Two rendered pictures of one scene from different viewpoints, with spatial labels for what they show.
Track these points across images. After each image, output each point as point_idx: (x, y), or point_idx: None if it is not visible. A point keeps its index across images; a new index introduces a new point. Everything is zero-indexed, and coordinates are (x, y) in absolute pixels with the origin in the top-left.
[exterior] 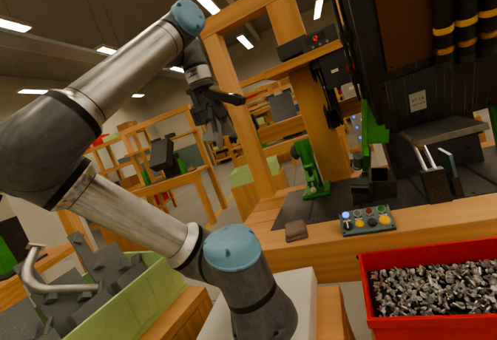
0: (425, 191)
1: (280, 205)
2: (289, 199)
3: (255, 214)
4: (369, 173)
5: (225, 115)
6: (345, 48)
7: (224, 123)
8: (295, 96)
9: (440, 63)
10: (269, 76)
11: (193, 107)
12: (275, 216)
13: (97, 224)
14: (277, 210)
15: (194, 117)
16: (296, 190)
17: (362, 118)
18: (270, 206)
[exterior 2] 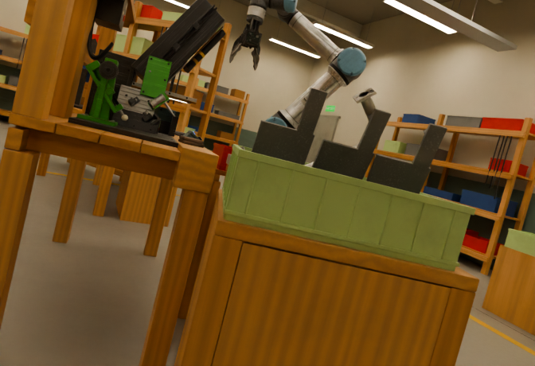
0: (173, 129)
1: (99, 130)
2: (101, 124)
3: (112, 135)
4: (153, 112)
5: (243, 44)
6: (193, 32)
7: (240, 48)
8: (91, 1)
9: (193, 66)
10: None
11: (255, 29)
12: (133, 138)
13: (329, 96)
14: (115, 134)
15: (259, 39)
16: (52, 118)
17: (152, 70)
18: (94, 130)
